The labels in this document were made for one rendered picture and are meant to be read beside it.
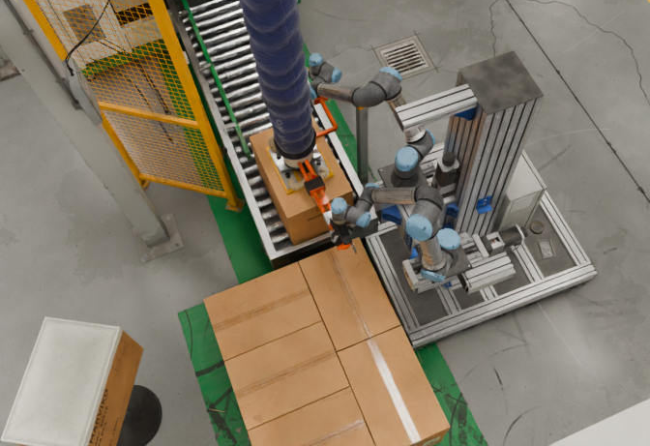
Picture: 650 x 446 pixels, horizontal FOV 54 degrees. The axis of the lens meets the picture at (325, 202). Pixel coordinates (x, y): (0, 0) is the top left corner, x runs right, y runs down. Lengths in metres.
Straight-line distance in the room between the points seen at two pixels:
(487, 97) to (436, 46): 2.89
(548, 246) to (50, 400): 3.03
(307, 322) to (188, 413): 1.03
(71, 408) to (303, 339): 1.24
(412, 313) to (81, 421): 1.97
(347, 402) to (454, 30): 3.27
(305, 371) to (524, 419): 1.40
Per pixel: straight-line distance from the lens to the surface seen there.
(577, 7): 6.00
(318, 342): 3.70
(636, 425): 0.84
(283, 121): 3.21
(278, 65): 2.84
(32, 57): 3.17
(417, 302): 4.13
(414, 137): 3.38
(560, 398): 4.34
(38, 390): 3.51
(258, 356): 3.72
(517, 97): 2.66
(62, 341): 3.54
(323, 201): 3.41
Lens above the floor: 4.10
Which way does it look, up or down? 62 degrees down
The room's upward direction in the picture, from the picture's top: 7 degrees counter-clockwise
